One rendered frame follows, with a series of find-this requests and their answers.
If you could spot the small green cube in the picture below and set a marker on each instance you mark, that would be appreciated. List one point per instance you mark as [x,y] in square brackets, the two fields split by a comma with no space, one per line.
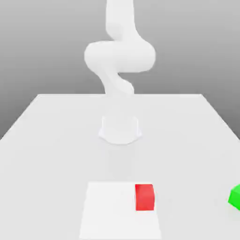
[235,196]

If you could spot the small red cube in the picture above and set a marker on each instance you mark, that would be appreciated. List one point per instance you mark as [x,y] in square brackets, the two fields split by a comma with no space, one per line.
[144,197]

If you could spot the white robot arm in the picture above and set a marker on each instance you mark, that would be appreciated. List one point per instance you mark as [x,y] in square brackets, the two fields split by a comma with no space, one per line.
[120,56]

